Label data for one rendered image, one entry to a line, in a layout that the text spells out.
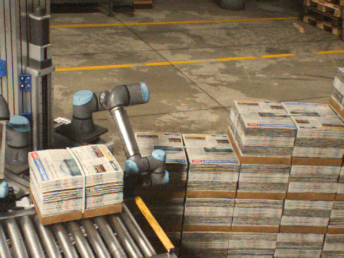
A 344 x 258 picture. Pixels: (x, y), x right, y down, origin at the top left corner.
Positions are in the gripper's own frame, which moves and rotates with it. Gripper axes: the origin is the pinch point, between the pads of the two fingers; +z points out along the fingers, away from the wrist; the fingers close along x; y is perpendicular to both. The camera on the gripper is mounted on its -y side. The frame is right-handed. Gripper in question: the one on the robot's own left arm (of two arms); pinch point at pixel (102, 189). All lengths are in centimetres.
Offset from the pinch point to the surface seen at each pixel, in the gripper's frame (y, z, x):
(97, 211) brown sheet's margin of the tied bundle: 4.1, 10.0, 23.8
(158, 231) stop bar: 2.9, -11.9, 44.8
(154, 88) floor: -80, -160, -306
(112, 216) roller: 0.6, 3.0, 24.8
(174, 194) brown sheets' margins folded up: -17, -46, -10
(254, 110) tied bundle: 27, -95, -17
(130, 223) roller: 0.5, -3.2, 32.1
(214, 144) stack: 4, -77, -25
